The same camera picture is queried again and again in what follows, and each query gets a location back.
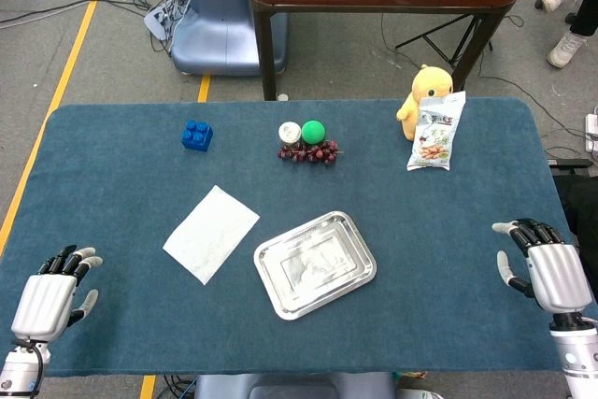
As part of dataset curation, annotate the white power strip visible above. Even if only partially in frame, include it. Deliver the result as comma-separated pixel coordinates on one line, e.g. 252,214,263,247
585,112,598,152

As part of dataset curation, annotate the green ball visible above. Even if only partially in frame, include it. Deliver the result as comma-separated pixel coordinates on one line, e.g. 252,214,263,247
301,120,327,146

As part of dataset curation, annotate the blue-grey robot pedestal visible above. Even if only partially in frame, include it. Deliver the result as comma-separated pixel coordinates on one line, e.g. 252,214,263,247
170,0,289,77

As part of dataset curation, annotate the blue toy building block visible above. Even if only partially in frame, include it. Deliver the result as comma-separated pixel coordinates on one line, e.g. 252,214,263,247
180,119,215,153

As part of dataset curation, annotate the bunch of red grapes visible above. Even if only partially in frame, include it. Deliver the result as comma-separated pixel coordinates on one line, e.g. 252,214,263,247
277,139,345,166

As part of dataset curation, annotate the long thin floor cable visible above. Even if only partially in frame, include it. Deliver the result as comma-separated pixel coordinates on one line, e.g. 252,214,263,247
0,0,141,29

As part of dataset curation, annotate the black equipment beside table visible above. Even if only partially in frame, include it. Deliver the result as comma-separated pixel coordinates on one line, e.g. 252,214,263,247
548,158,598,241

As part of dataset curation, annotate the white peanut snack bag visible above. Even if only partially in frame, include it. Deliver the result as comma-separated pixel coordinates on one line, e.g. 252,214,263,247
406,90,467,172

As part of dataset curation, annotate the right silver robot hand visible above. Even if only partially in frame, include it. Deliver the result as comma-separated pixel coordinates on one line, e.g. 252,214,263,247
491,218,594,330

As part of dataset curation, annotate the blue-grey robot torso base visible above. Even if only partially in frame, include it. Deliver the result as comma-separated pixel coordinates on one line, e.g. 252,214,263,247
193,373,398,399

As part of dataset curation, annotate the silver metal tray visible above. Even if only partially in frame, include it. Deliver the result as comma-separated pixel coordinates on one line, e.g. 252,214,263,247
253,210,377,321

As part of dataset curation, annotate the blue table cloth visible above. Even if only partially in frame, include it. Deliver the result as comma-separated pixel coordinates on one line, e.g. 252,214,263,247
0,97,598,378

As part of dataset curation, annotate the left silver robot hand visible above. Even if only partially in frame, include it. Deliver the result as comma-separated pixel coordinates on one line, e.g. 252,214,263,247
9,244,104,342

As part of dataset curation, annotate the person in black trousers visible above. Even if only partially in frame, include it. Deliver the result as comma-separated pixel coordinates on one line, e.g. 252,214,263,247
568,0,598,38

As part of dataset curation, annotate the white multi-plug socket board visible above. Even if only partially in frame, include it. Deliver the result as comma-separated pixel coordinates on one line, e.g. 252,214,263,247
143,0,188,40

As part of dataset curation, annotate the yellow plush duck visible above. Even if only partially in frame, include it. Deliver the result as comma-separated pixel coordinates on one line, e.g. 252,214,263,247
396,64,454,142

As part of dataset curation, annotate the black folding stand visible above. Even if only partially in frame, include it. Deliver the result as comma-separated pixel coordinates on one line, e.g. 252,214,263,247
394,13,494,71

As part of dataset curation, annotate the white paper napkin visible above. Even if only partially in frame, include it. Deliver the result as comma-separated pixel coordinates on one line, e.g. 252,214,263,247
162,184,261,286

